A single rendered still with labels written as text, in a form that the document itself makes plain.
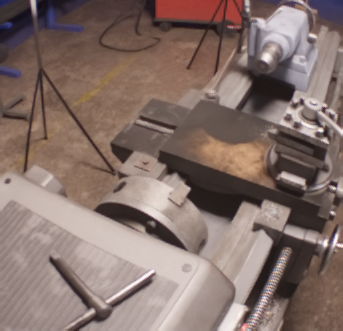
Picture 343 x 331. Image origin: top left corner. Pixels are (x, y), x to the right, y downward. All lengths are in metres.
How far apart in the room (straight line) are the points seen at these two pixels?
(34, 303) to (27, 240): 0.13
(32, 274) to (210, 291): 0.27
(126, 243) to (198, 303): 0.15
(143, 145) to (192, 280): 0.95
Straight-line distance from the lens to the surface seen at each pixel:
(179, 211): 0.90
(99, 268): 0.64
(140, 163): 1.45
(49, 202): 0.74
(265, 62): 1.58
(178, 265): 0.64
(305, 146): 1.25
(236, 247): 1.30
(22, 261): 0.68
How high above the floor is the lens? 1.87
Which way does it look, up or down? 43 degrees down
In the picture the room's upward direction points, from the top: straight up
